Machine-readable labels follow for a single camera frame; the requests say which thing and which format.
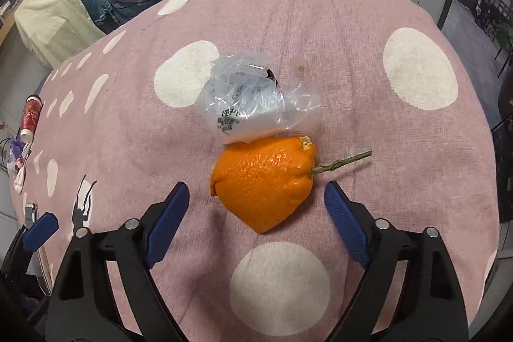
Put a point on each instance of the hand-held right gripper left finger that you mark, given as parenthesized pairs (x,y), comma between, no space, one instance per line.
(168,224)

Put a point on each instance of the orange citrus fruit with stem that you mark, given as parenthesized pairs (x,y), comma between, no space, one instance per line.
(260,181)

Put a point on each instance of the red drink can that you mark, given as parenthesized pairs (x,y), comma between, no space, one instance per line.
(31,117)

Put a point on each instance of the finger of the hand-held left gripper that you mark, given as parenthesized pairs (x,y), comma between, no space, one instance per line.
(40,230)

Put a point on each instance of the pink dotted tablecloth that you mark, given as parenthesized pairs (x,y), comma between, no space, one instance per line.
(328,57)

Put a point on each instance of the cream cloth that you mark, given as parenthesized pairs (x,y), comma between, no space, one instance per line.
(52,21)

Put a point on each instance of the clear plastic bag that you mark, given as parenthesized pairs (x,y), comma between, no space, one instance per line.
(248,105)

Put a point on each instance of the white crumpled wrapper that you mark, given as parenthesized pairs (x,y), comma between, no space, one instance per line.
(19,165)

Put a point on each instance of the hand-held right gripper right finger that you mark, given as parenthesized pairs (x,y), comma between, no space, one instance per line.
(345,224)

